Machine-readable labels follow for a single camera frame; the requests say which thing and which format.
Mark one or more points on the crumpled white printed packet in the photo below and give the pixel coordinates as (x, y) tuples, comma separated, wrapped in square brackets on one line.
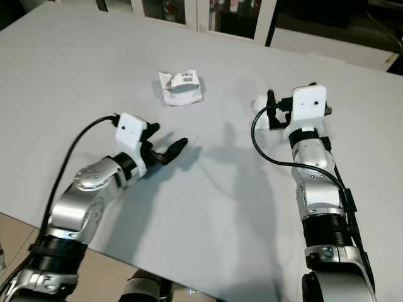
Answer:
[(181, 93)]

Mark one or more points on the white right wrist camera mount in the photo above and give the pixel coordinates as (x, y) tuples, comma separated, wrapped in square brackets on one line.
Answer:
[(308, 100)]

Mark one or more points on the small white paper wad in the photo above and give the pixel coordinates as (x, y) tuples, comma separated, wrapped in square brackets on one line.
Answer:
[(258, 104)]

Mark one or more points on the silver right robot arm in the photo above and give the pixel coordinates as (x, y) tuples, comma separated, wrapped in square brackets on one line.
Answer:
[(321, 195)]

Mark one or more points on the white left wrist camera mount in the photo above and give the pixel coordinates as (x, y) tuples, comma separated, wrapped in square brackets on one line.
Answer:
[(132, 132)]

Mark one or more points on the white table with black legs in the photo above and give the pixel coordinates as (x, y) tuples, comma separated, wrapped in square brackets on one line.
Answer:
[(75, 69)]

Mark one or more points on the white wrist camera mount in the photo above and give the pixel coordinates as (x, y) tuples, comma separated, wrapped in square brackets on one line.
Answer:
[(132, 132), (308, 100)]

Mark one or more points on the white cabinet with glass doors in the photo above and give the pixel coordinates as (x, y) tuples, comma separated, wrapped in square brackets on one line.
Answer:
[(201, 16)]

